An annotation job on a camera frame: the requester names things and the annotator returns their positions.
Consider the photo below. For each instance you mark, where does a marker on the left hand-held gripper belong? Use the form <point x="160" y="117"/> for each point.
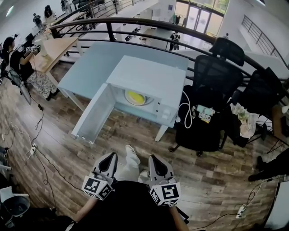
<point x="97" y="187"/>

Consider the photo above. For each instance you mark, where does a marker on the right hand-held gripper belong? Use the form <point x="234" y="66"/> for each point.
<point x="167" y="194"/>

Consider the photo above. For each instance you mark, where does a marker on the white round plate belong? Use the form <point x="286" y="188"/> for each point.
<point x="126" y="99"/>

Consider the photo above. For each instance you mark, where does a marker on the white microwave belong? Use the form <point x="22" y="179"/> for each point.
<point x="146" y="72"/>

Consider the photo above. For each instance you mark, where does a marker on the person's left forearm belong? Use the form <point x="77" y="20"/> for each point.
<point x="87" y="207"/>

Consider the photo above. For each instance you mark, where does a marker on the person's right forearm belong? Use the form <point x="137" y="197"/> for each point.
<point x="177" y="216"/>

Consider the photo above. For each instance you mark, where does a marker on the person's white right shoe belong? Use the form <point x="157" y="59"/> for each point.
<point x="144" y="176"/>

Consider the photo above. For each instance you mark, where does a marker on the person's white shoe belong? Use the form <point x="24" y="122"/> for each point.
<point x="130" y="149"/>
<point x="144" y="176"/>

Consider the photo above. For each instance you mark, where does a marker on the person's white trousers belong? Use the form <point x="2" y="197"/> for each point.
<point x="131" y="167"/>

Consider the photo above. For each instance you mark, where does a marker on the person's white left shoe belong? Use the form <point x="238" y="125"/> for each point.
<point x="130" y="149"/>

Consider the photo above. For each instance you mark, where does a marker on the person's black shirt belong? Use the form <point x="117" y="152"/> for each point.
<point x="126" y="207"/>

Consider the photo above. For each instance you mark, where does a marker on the white power strip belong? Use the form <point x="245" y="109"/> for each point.
<point x="33" y="149"/>
<point x="241" y="211"/>

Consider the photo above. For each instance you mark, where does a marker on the paper-wrapped flower bouquet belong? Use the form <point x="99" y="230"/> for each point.
<point x="245" y="126"/>

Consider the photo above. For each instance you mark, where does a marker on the dark floor fan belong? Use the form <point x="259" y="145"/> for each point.
<point x="17" y="206"/>

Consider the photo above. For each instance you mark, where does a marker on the light blue table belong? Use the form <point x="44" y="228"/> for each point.
<point x="90" y="65"/>

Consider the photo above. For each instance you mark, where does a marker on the black office chair with headrest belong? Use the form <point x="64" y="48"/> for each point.
<point x="214" y="72"/>

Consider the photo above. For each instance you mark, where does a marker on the white desk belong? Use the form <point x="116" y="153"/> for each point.
<point x="280" y="207"/>

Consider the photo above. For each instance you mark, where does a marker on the dark wooden side table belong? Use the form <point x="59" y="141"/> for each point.
<point x="278" y="126"/>

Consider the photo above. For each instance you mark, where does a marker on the black mesh office chair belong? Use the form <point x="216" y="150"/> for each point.
<point x="262" y="90"/>

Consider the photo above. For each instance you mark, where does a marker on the black curved railing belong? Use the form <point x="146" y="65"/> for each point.
<point x="111" y="31"/>

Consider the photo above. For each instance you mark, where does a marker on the white vase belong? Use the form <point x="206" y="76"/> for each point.
<point x="284" y="109"/>

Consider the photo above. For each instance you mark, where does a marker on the long wooden table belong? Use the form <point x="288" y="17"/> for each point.
<point x="67" y="20"/>

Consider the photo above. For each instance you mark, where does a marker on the black straight railing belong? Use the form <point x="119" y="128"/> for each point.
<point x="90" y="9"/>

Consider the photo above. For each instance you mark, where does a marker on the glass entrance doors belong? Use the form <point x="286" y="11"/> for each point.
<point x="201" y="18"/>

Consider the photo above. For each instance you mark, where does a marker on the black stair railing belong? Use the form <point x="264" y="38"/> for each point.
<point x="259" y="36"/>

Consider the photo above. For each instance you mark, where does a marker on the long ceiling light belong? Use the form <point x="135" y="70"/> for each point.
<point x="10" y="10"/>

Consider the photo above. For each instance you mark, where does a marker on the blue wall poster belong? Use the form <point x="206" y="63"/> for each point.
<point x="170" y="10"/>

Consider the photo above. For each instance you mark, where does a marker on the arched wall lamp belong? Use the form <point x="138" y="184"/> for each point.
<point x="260" y="1"/>

